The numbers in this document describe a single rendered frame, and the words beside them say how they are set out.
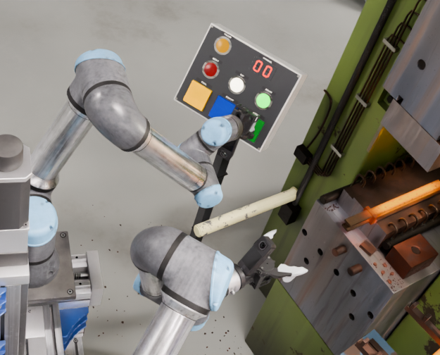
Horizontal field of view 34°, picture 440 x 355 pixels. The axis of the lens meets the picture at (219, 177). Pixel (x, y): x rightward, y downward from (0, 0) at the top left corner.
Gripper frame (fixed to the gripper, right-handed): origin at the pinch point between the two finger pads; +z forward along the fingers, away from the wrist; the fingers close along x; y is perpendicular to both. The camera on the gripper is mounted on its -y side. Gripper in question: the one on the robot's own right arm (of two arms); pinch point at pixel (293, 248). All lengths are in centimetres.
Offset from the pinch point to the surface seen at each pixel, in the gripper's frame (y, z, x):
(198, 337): 100, 9, -26
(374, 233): 4.6, 30.7, 4.1
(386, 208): -1.0, 35.9, 0.7
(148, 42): 100, 81, -196
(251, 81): -12, 18, -52
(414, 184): 1, 54, -4
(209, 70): -9, 10, -64
